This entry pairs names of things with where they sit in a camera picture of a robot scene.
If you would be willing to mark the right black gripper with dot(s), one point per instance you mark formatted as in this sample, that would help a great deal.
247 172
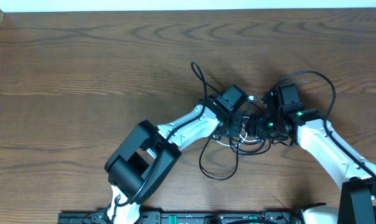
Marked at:
256 122

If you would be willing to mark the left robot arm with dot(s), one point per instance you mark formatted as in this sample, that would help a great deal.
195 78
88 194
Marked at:
143 160

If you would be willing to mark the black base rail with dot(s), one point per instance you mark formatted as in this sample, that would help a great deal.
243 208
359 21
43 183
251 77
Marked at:
206 217

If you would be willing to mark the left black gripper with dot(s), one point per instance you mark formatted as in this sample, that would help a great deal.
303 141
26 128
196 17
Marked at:
237 130

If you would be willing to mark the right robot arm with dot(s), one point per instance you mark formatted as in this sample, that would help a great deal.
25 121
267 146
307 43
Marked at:
287 119

